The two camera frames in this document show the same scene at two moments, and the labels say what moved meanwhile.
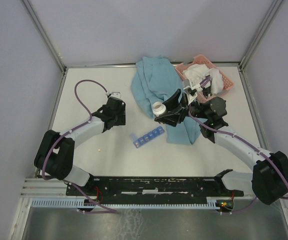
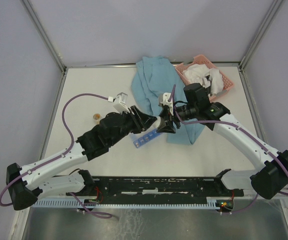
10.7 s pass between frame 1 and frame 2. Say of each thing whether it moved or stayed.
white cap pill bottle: moved
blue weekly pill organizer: stayed
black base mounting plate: stayed
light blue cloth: stayed
